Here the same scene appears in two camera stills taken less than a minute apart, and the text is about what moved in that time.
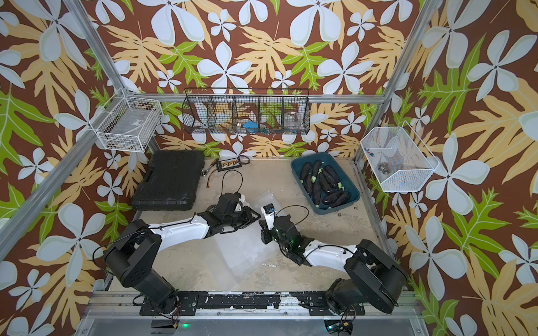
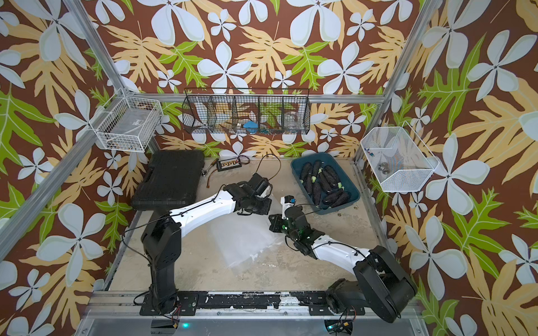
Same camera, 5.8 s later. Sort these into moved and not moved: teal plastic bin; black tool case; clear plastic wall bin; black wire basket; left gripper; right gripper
Moved: left gripper; right gripper
Not moved: clear plastic wall bin; black tool case; teal plastic bin; black wire basket
